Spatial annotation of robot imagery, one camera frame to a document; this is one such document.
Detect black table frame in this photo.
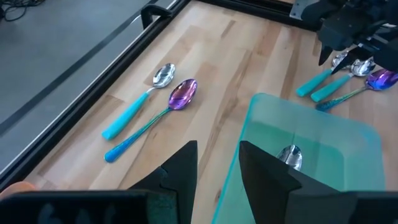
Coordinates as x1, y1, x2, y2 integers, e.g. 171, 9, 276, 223
0, 0, 321, 191

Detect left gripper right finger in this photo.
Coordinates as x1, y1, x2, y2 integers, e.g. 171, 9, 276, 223
238, 140, 359, 224

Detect silver metal plate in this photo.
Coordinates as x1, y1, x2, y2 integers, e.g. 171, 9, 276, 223
288, 0, 312, 20

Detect iridescent rainbow spoon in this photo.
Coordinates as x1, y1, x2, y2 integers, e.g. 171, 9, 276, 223
315, 68, 398, 113
103, 78, 198, 164

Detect black floor cables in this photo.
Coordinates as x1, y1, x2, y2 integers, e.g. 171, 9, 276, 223
0, 0, 46, 22

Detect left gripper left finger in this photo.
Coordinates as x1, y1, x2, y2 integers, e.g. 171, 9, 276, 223
129, 140, 199, 224

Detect black frame clamp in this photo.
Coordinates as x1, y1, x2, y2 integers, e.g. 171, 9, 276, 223
140, 2, 174, 30

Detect teal-handled silver spoon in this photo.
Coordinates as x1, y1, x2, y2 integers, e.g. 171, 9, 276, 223
310, 57, 376, 103
101, 62, 177, 141
275, 144, 303, 172
295, 51, 351, 98

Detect translucent green plastic bin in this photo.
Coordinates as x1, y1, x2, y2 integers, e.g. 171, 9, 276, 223
211, 92, 387, 224

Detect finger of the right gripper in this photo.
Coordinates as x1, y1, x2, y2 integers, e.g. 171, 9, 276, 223
330, 49, 374, 76
318, 45, 334, 67

